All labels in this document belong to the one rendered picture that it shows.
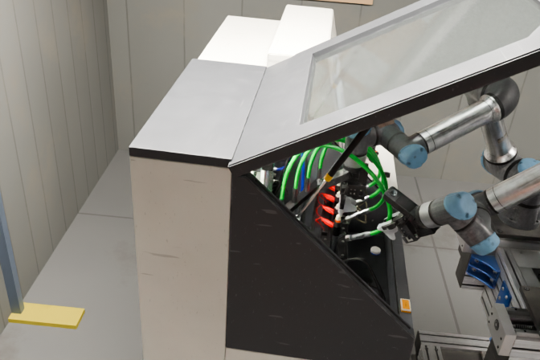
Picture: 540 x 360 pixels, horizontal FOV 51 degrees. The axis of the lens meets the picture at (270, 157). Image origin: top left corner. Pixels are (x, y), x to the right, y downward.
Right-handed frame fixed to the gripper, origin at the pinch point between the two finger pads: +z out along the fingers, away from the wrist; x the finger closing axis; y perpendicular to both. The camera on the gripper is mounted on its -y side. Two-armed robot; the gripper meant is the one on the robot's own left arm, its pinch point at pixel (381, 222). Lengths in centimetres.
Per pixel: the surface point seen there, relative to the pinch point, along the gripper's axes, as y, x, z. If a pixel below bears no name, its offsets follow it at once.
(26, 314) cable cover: -43, -81, 182
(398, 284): 23.1, 0.8, 13.8
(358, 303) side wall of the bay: 12.4, -23.6, 0.5
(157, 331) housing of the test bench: -13, -64, 46
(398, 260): 20.1, 11.7, 20.1
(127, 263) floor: -33, -21, 195
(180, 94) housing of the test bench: -71, -21, 18
